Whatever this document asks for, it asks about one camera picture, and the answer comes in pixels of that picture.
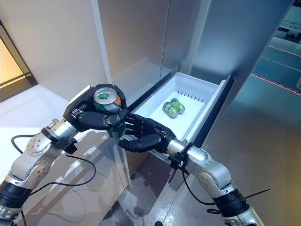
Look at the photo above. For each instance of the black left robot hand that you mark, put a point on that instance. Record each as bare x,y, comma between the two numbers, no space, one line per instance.
91,120

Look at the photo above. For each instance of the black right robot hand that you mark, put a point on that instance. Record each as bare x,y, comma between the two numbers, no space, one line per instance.
150,134

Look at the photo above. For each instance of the tall dark green beer can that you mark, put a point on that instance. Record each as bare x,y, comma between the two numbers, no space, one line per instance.
104,99

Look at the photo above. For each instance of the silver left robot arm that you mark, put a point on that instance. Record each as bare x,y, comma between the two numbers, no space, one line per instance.
35,160

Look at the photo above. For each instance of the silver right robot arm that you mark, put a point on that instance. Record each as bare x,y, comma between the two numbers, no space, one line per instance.
211,171

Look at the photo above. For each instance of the fridge drawer with white bin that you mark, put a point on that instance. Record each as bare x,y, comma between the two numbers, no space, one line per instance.
188,89

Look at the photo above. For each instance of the stainless steel fridge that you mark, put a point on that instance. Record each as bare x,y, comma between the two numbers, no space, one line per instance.
136,42

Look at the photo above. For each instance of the short light green drink can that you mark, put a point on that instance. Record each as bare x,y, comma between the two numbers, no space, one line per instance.
178,104
170,110

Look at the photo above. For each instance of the white counter cabinet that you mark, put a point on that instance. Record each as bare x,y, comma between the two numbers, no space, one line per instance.
94,183

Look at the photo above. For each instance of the dark framed frosted glass window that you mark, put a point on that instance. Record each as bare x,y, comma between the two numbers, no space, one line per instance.
9,61

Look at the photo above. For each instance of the black left wrist camera clamp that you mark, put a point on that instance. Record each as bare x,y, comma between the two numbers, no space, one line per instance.
70,146

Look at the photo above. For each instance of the black wrist camera clamp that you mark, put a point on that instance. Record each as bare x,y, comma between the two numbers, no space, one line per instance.
70,146
178,157

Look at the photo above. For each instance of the black right wrist camera clamp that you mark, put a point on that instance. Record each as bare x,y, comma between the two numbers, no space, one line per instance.
178,157

